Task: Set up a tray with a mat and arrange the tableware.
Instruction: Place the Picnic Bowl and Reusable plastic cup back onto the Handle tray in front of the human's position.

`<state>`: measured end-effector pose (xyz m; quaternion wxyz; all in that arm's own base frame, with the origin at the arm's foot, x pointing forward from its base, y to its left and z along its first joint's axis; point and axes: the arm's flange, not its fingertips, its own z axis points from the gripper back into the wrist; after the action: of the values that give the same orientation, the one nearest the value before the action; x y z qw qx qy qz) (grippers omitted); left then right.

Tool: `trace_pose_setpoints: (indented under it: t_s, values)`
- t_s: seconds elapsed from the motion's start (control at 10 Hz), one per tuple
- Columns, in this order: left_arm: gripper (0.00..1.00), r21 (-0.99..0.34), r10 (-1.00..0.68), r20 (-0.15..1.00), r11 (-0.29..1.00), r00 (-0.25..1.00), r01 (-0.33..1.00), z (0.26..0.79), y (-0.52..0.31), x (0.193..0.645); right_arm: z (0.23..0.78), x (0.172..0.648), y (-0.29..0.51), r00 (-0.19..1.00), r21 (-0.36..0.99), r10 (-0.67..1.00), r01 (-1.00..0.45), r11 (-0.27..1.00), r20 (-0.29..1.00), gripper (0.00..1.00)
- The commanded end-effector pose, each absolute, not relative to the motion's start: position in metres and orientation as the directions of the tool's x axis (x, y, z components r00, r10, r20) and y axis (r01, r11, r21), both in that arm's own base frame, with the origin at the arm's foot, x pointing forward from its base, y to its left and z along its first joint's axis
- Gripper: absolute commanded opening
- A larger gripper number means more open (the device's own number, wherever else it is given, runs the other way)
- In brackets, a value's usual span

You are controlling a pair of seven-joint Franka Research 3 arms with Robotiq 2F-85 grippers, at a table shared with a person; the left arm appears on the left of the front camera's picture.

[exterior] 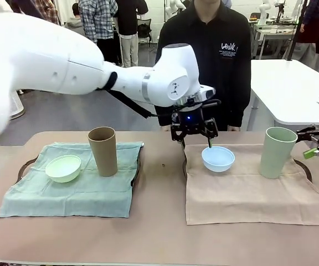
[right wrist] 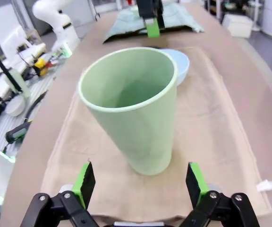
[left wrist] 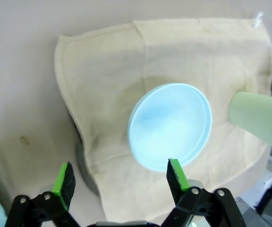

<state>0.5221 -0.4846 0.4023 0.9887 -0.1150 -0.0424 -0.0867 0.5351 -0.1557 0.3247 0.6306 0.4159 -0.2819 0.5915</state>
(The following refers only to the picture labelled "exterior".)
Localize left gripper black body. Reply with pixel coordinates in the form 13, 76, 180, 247
172, 103, 206, 135

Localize pale blue bowl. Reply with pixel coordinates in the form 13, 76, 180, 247
201, 146, 236, 172

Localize pale green tall cup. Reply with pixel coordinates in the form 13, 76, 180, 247
260, 126, 299, 180

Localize beige cloth mat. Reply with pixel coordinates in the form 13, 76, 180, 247
185, 143, 319, 226

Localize tan brown tall cup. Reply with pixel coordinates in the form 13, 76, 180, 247
87, 126, 119, 177

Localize pale green bowl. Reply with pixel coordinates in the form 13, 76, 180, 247
45, 154, 82, 183

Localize teal cloth mat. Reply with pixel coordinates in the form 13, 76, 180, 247
0, 141, 145, 219

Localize dark brown serving tray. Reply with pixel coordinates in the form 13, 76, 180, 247
182, 144, 313, 184
17, 144, 142, 189

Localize white side table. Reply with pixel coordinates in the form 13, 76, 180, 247
249, 59, 319, 131

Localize person in black shirt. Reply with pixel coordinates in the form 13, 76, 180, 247
155, 0, 252, 132

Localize black office chair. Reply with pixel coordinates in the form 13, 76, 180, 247
137, 18, 152, 50

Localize person in maroon clothes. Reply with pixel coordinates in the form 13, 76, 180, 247
295, 0, 319, 81

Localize black stand pole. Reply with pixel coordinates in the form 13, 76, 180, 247
286, 0, 309, 62

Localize person black top white trousers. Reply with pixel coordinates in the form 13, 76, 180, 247
114, 0, 150, 69

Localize person in blue plaid shirt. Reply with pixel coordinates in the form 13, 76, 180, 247
78, 0, 119, 67

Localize person in grey hoodie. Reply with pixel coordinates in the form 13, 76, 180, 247
64, 2, 87, 30

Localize white air purifier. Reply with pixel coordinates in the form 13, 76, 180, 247
8, 90, 27, 120

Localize person in red plaid shirt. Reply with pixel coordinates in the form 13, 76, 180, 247
11, 0, 59, 26

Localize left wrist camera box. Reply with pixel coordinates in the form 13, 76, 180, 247
199, 85, 216, 101

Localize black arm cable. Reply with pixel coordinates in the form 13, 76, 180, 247
95, 71, 177, 120

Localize grey frame work table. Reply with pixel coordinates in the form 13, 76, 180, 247
251, 19, 297, 60

